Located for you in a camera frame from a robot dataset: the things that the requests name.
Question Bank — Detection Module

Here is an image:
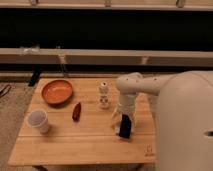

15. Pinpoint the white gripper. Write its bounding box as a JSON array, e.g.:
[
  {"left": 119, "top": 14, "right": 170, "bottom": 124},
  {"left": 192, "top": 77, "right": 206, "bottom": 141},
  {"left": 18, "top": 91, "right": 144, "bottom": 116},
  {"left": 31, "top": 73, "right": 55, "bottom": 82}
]
[{"left": 111, "top": 93, "right": 138, "bottom": 127}]

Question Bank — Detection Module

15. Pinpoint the orange ceramic bowl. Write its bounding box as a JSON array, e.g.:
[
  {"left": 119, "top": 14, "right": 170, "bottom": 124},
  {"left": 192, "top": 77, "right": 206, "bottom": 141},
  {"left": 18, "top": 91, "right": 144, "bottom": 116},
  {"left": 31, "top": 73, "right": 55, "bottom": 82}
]
[{"left": 41, "top": 80, "right": 73, "bottom": 105}]

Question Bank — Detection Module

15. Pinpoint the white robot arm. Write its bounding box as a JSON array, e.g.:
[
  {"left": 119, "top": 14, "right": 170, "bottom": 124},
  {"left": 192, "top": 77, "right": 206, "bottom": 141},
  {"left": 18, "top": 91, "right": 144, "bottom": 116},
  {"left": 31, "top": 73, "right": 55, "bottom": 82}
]
[{"left": 113, "top": 71, "right": 213, "bottom": 171}]

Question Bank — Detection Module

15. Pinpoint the white plastic bottle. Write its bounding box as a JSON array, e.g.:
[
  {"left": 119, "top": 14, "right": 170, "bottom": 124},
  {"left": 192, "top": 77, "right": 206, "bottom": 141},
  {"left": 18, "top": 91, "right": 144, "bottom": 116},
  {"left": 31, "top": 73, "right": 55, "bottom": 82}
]
[{"left": 99, "top": 82, "right": 109, "bottom": 109}]

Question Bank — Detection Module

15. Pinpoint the black box on white base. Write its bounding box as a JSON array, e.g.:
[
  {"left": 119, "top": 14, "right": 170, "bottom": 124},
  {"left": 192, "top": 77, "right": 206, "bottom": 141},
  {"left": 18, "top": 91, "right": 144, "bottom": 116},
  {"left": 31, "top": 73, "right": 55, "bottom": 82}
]
[{"left": 118, "top": 114, "right": 132, "bottom": 139}]

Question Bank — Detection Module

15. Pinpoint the red chili pepper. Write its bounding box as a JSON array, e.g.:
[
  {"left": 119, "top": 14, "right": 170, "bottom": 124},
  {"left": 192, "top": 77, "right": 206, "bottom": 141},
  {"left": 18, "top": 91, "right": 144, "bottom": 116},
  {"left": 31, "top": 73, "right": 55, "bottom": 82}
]
[{"left": 72, "top": 102, "right": 81, "bottom": 121}]

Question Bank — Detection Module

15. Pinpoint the white paper cup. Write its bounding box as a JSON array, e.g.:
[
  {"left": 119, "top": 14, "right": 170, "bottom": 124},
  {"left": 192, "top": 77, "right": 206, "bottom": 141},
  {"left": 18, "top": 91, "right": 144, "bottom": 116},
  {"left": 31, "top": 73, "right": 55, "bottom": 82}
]
[{"left": 26, "top": 109, "right": 50, "bottom": 134}]

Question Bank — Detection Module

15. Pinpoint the black table leg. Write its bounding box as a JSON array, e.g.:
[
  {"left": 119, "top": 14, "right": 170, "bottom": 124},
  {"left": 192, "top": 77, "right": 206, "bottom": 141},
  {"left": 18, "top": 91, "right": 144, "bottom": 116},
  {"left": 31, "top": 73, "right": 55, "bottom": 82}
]
[{"left": 28, "top": 66, "right": 41, "bottom": 87}]

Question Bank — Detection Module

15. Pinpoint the black cable on floor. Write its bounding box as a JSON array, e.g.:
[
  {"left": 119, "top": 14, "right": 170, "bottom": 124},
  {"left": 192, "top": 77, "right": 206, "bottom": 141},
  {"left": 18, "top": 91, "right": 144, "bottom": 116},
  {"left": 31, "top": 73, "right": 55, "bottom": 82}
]
[{"left": 0, "top": 83, "right": 12, "bottom": 99}]

